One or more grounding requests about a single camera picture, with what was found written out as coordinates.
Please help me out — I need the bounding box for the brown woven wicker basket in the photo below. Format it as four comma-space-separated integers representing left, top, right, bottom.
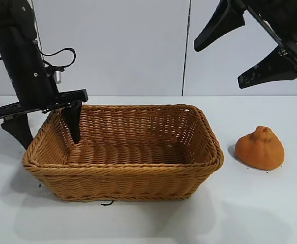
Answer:
22, 103, 225, 203

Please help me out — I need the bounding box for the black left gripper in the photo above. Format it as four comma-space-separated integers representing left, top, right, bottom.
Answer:
0, 33, 89, 150

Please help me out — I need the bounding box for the orange knobbed toy fruit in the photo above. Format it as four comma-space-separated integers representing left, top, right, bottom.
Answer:
234, 125, 286, 171

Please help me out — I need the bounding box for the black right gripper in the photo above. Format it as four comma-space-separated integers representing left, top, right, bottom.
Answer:
193, 0, 297, 89

